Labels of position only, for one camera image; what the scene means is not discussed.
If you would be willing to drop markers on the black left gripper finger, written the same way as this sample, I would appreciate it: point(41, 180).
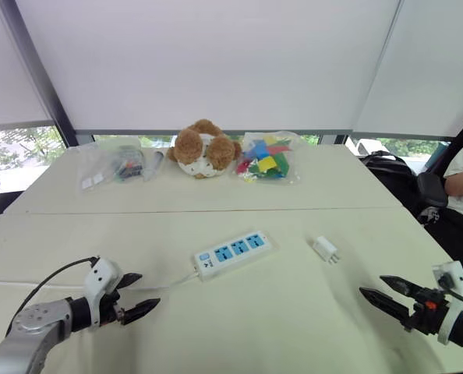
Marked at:
point(140, 309)
point(130, 279)

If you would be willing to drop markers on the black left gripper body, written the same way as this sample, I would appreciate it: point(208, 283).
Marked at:
point(112, 308)

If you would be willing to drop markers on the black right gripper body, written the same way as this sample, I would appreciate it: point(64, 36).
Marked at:
point(426, 315)

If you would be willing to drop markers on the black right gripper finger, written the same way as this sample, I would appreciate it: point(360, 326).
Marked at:
point(391, 307)
point(405, 287)

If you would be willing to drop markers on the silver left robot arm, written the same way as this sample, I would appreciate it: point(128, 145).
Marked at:
point(32, 323)

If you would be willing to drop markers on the white plug adapter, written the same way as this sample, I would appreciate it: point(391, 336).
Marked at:
point(325, 249)

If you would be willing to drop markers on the white blue power strip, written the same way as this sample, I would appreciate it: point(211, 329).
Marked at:
point(235, 255)

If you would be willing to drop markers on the black chair armrest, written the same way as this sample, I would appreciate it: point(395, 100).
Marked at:
point(432, 189)

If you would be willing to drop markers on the clear bag of small parts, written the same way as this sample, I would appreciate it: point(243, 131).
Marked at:
point(116, 167)

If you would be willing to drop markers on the clear bagged syringe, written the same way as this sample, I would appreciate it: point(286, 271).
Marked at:
point(153, 165)

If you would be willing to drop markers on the black backpack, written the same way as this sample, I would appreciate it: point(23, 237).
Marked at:
point(391, 171)

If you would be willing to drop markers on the brown and white plush toy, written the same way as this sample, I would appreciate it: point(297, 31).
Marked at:
point(200, 150)

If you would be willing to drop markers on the clear bag of coloured pieces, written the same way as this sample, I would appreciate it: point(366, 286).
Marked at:
point(268, 159)

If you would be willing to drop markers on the white roller blind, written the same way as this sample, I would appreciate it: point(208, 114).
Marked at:
point(5, 70)
point(216, 62)
point(430, 70)

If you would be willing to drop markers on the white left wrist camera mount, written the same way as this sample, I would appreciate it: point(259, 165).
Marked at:
point(101, 274)

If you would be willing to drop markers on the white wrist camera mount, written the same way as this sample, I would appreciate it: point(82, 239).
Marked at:
point(459, 278)
point(101, 274)

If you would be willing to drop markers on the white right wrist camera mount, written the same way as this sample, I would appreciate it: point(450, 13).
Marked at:
point(459, 278)

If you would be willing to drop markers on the dark window frame post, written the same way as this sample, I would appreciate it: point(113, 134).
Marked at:
point(40, 74)

